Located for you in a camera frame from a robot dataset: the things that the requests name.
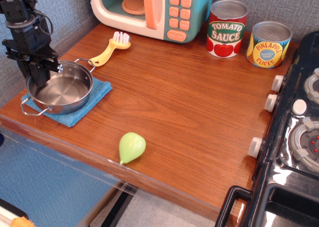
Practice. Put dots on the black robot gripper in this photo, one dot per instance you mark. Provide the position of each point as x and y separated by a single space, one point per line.
30 47

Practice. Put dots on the stainless steel pot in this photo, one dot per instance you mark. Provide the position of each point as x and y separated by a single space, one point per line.
65 92

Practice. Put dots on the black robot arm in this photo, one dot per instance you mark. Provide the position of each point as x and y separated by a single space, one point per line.
21 10

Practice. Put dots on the blue folded cloth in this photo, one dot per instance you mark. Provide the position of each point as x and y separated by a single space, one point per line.
100 89

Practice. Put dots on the yellow dish brush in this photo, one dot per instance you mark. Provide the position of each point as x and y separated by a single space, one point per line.
120 40

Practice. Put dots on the green plastic pear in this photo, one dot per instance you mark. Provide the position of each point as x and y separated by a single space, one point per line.
131 147

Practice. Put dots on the orange fuzzy object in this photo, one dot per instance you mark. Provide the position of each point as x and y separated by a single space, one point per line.
21 222

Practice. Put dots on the toy microwave oven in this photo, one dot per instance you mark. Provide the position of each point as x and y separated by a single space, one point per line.
171 20

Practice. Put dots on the tomato sauce can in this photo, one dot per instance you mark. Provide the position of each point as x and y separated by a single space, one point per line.
226 26

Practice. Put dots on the pineapple slices can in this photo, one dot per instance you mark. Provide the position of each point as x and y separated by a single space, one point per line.
269 42

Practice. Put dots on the black toy stove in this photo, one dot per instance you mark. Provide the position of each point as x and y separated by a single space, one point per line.
285 191

